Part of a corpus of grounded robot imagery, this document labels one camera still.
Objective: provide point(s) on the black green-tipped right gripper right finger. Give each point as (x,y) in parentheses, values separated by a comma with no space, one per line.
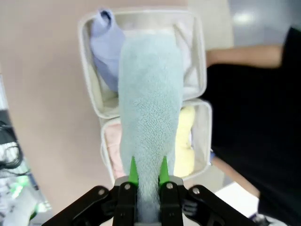
(171,204)

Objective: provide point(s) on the blue terry towel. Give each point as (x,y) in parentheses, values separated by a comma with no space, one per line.
(107,51)

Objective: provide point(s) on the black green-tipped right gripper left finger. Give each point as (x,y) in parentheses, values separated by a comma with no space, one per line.
(124,204)

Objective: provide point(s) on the teal terry towel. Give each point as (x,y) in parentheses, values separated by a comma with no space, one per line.
(150,99)

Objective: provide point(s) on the person's right forearm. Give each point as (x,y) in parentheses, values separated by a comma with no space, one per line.
(244,56)

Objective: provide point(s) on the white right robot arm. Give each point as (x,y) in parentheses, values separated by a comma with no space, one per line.
(21,209)

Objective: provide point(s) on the person in black clothing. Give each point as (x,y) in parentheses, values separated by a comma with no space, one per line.
(254,113)

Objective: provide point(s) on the pink terry towel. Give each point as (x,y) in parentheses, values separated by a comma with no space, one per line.
(114,146)

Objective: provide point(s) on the yellow terry towel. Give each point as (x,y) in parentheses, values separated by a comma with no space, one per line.
(184,146)

